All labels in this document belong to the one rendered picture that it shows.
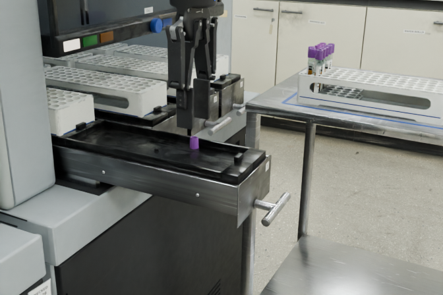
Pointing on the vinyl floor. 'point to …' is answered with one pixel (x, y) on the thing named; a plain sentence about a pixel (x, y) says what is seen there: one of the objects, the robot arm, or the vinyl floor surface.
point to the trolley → (402, 274)
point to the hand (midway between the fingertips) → (193, 105)
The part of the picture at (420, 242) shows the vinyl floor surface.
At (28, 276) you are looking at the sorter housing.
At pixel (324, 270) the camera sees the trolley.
